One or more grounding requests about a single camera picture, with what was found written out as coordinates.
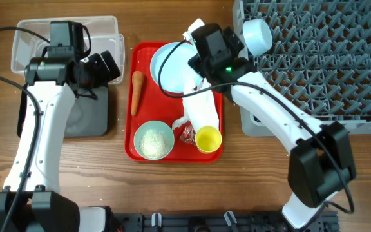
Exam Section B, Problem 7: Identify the light blue small bowl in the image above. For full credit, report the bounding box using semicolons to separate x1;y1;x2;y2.
243;19;272;57

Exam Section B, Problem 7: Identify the orange carrot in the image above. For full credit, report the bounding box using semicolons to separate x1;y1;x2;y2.
131;71;144;116

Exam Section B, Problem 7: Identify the white paper towel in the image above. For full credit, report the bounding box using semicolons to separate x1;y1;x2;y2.
171;79;220;132

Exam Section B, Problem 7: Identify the green bowl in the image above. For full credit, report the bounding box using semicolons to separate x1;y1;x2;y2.
133;121;175;160

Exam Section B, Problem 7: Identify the red wrapper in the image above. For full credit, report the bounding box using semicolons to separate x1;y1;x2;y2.
180;124;196;145

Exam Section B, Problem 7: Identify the pile of white rice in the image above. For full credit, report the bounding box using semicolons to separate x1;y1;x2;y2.
140;130;171;160

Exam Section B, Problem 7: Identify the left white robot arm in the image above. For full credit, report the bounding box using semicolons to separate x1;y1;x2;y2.
0;21;123;231

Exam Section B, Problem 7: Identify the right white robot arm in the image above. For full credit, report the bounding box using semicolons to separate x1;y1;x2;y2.
183;19;356;231

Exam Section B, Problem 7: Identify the grey dishwasher rack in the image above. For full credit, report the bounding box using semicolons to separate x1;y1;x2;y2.
232;0;371;134

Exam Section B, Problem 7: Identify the clear plastic bin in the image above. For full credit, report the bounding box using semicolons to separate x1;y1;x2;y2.
10;16;125;75

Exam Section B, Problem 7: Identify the black plastic bin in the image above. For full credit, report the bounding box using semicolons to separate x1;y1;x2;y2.
27;81;109;141

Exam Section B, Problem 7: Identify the red plastic tray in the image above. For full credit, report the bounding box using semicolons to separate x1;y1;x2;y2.
124;41;223;163

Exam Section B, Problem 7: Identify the light blue plate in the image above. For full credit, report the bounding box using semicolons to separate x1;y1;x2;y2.
150;42;202;93

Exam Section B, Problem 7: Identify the yellow plastic cup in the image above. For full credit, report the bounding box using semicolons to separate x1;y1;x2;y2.
195;126;222;154

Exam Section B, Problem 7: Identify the black mounting rail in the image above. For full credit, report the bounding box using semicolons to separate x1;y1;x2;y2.
108;211;339;232

